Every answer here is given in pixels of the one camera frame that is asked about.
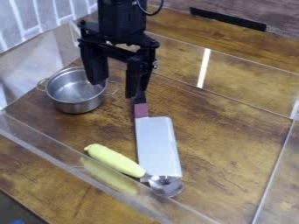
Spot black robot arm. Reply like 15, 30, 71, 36
79, 0, 161, 102

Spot toy cleaver knife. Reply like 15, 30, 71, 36
134, 93, 183, 178

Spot spoon with yellow handle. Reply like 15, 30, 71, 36
85, 143, 183, 198

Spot black wall strip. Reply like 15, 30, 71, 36
190, 7, 268, 32

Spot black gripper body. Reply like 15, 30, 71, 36
79, 20, 161, 63

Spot clear acrylic table barrier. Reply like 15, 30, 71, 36
0, 20, 299, 224

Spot small steel pot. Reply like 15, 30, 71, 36
37, 66, 121, 115

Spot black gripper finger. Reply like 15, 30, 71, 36
81, 46, 109, 85
126, 57, 154, 98

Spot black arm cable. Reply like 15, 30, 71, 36
135, 0, 166, 17

